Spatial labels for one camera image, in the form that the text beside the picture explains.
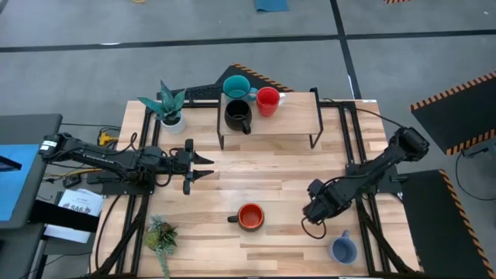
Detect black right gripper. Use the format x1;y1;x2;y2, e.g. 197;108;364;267
301;178;352;226

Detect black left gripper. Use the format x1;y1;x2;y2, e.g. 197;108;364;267
170;138;215;196

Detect blue-grey faceted mug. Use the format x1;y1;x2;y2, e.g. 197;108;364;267
327;229;359;266

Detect black coffee mug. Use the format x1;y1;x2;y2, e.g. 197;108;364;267
223;98;253;136

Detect dark mug with orange interior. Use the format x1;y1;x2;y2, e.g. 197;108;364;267
227;202;266;233

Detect teal coffee mug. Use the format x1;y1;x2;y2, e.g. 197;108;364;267
222;74;259;103

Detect red coffee mug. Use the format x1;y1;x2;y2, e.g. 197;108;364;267
256;86;287;118

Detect snake plant in white pot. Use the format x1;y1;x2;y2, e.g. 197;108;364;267
138;80;188;136

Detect small succulent plant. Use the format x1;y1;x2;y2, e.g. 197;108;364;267
143;215;179;279

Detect wooden shelf riser black legs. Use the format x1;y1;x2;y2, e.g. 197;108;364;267
215;88;325;150

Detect yellow power plug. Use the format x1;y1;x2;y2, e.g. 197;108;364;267
97;131;117;147

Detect white paper manual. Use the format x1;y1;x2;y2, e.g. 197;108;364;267
57;188;105;217

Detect grey side table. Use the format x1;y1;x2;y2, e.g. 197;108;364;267
0;113;64;230

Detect blue floor mat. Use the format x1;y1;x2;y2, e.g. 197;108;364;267
254;0;290;13

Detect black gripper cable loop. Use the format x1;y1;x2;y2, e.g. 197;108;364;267
301;215;328;240

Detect black aluminium table frame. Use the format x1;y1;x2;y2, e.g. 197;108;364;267
91;98;423;278

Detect long black cable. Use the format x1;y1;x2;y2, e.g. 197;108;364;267
321;97;406;129

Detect thick black floor cable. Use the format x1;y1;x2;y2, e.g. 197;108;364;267
94;193;122;272

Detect thin black floor cable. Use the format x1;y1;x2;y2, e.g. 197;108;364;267
454;146;496;202

